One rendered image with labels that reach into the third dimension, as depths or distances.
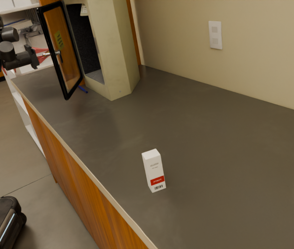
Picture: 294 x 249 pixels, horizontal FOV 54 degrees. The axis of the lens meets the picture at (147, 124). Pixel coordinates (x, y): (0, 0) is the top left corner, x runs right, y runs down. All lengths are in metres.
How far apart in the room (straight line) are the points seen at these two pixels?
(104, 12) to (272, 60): 0.69
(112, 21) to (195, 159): 0.73
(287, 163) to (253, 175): 0.10
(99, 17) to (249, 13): 0.59
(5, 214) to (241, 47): 1.70
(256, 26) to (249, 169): 0.56
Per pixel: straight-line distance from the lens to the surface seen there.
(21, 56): 1.37
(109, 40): 1.32
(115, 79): 1.36
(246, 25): 1.21
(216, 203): 0.73
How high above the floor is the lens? 1.45
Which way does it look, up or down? 28 degrees down
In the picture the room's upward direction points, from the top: 11 degrees counter-clockwise
